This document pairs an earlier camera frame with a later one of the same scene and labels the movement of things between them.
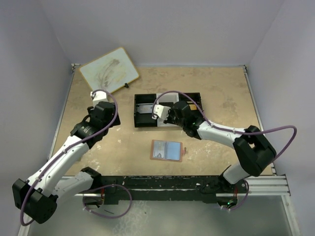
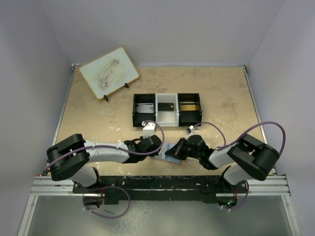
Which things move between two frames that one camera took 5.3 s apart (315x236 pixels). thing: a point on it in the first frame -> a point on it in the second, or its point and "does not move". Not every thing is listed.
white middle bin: (167, 98) does not move
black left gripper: (90, 109) -> (142, 138)
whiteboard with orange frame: (110, 72) does not move
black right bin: (196, 97) does not move
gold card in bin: (193, 106) does not move
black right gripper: (171, 110) -> (176, 150)
